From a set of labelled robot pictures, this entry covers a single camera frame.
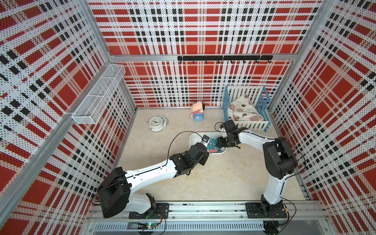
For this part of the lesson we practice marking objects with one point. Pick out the white alarm clock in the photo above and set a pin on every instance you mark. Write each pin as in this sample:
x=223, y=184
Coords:
x=157, y=123

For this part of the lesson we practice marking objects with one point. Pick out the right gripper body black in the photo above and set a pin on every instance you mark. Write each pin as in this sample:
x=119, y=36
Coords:
x=225, y=141

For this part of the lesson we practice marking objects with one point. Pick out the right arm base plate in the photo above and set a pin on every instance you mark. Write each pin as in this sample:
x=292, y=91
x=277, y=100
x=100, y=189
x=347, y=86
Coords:
x=264, y=210

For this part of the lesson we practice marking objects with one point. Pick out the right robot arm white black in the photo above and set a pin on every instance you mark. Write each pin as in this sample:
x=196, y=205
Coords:
x=280, y=161

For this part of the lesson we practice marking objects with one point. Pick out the blue white toy crib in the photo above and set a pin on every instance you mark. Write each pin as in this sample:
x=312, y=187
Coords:
x=259, y=98

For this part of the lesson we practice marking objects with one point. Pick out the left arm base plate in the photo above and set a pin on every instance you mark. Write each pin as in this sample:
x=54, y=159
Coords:
x=156, y=212

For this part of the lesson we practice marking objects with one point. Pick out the aluminium front rail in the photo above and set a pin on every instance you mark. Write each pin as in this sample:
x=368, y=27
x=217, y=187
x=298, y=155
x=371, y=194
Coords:
x=236, y=211

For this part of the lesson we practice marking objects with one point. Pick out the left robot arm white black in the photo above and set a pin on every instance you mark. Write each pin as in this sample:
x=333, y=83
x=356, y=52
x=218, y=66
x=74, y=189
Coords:
x=118, y=192

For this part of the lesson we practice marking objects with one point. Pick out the white plastic storage box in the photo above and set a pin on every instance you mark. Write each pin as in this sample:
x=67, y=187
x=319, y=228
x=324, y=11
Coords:
x=211, y=145

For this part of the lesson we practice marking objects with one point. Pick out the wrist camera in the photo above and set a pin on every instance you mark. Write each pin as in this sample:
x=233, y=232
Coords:
x=205, y=140
x=229, y=127

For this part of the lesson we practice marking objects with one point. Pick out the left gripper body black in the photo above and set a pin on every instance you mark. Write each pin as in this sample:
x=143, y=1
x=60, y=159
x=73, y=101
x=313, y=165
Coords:
x=202, y=161

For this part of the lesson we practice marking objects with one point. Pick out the printed crib blanket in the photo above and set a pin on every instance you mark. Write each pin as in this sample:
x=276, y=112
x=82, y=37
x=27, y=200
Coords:
x=241, y=109

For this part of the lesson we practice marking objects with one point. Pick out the black hook rail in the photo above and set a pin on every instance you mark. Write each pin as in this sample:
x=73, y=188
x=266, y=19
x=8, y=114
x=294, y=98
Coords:
x=230, y=58

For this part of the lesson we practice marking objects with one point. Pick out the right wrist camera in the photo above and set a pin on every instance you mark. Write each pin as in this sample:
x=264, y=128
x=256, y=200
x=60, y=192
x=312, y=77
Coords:
x=229, y=127

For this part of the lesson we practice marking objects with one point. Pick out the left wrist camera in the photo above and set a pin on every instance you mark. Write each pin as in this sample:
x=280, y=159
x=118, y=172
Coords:
x=205, y=140

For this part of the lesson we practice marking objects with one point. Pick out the pink baby doll toy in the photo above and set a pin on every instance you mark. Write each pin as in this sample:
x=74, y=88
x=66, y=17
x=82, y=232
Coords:
x=197, y=111

